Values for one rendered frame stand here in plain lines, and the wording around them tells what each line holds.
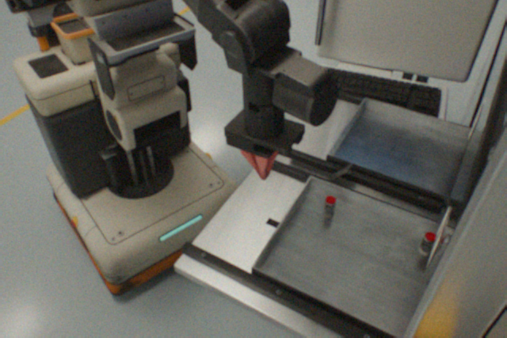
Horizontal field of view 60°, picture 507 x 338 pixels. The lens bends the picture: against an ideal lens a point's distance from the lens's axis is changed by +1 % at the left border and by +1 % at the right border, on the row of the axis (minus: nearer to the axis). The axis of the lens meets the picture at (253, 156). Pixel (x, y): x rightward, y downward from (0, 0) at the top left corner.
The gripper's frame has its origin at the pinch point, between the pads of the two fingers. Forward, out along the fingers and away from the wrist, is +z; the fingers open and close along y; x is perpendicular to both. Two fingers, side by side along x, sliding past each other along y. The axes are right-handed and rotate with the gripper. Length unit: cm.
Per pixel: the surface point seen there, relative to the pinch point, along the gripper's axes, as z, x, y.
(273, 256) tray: 21.2, 0.7, 1.2
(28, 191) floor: 103, 31, -151
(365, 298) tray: 21.9, 1.1, 18.9
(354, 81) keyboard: 25, 74, -9
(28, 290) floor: 105, -5, -106
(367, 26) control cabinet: 14, 89, -12
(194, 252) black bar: 19.0, -7.1, -11.2
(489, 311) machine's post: -4.9, -11.8, 32.3
